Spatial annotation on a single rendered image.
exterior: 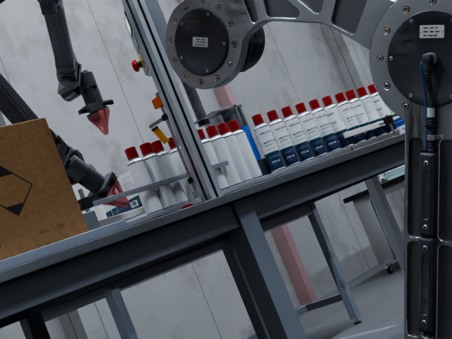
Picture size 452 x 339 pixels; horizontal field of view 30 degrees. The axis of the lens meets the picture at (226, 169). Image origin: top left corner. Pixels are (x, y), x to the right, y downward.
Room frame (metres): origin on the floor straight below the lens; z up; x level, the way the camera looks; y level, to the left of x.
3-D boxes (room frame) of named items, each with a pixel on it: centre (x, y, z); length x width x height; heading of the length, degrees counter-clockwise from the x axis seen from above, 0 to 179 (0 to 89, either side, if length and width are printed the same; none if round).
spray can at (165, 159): (2.50, 0.16, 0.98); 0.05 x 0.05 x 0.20
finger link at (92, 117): (2.63, 0.30, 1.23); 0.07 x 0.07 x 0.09; 45
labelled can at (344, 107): (3.10, -0.49, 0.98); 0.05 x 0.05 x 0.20
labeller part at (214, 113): (2.82, -0.05, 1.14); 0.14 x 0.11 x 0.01; 133
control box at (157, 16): (2.47, 0.06, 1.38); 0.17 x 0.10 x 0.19; 8
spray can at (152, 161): (2.46, 0.19, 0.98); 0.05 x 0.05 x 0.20
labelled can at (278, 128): (2.85, -0.22, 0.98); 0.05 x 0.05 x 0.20
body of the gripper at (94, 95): (2.62, 0.30, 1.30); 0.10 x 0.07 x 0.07; 135
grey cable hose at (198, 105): (2.50, 0.01, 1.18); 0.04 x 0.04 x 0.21
